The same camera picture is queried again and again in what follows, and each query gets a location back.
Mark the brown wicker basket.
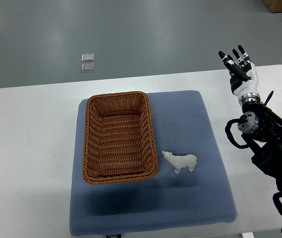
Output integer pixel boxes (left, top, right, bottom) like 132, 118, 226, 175
82, 91, 159, 185

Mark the upper metal floor plate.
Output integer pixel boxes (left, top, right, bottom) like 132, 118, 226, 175
81, 53, 95, 62

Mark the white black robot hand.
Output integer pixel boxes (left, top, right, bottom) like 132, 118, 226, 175
218, 45, 259, 99

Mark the blue padded mat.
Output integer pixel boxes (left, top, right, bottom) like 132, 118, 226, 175
69, 90, 237, 236

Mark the white bear figurine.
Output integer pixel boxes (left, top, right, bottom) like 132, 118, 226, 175
162, 151, 197, 174

